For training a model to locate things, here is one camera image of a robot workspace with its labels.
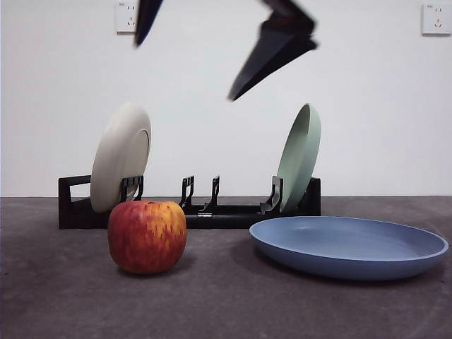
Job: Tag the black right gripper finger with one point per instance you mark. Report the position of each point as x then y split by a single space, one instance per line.
146 21
272 53

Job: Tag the blue plate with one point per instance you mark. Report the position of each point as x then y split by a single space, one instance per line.
339 257

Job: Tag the red yellow apple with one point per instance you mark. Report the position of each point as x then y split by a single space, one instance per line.
147 240

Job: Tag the green plate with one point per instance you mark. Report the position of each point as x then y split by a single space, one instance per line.
300 159

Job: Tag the beige plate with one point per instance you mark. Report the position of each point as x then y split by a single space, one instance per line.
113 159

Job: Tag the black plate rack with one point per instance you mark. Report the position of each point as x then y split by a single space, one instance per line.
226 221

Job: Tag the white wall socket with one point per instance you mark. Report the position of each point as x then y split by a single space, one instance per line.
436 19
123 19

